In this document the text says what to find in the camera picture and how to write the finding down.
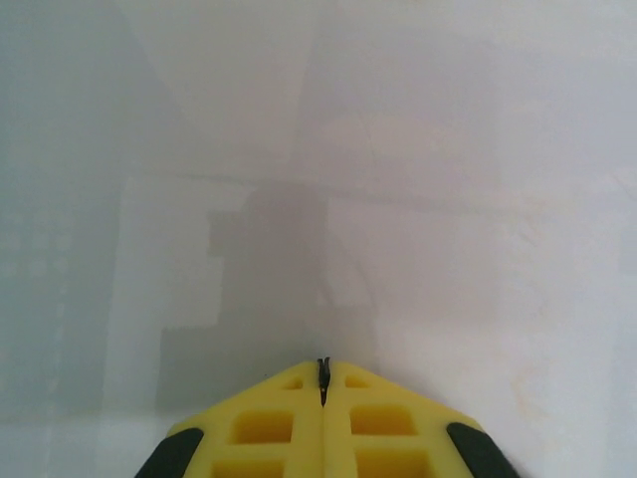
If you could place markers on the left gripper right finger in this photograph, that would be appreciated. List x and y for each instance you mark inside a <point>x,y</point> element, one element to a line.
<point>428,417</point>

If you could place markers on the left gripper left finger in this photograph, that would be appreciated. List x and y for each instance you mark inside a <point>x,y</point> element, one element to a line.
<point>219,417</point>

